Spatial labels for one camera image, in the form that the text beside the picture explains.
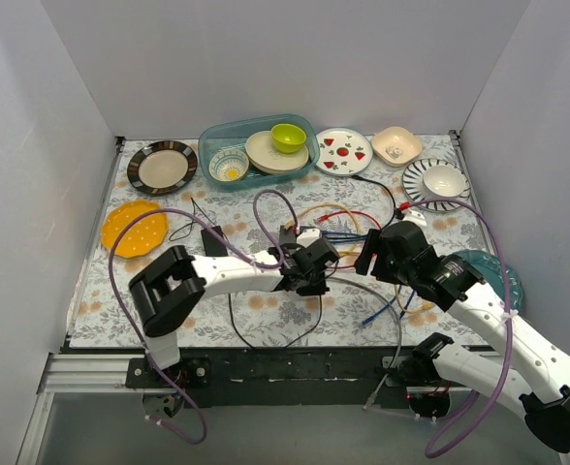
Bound white bowl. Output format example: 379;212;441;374
423;165;467;200

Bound black power adapter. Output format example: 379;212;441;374
201;226;228;257

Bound aluminium frame rail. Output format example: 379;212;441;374
16;351;570;465

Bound yellow ethernet cable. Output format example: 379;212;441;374
394;285;435;315
284;202;364;258

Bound black power cable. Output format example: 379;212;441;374
168;173;397;351

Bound blue patterned small bowl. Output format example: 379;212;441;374
208;147;250;182

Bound blue striped plate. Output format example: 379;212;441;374
402;158;471;213

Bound brown rimmed plate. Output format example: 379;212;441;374
126;140;199;196

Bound beige plate stack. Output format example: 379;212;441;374
245;131;309;173

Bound grey ethernet cable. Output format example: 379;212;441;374
323;275;405;413

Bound teal plastic basin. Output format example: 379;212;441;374
199;114;319;191

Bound white plate red shapes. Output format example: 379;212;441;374
316;128;373;177

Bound floral table mat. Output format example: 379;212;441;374
69;160;482;350

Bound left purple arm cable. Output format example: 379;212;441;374
109;189;299;445

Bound lime green bowl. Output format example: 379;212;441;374
270;123;306;154

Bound teal scalloped plate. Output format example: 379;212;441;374
456;250;524;311

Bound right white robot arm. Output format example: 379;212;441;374
355;221;570;453

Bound blue ethernet cable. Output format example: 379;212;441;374
321;230;420;328

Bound yellow dotted plate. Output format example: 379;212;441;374
100;200;169;259

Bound red ethernet cable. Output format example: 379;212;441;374
294;201;410;270

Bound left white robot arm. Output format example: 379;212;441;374
129;228;339;388

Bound beige square panda bowl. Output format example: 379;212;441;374
370;126;423;168

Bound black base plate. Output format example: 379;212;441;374
124;346;473;408

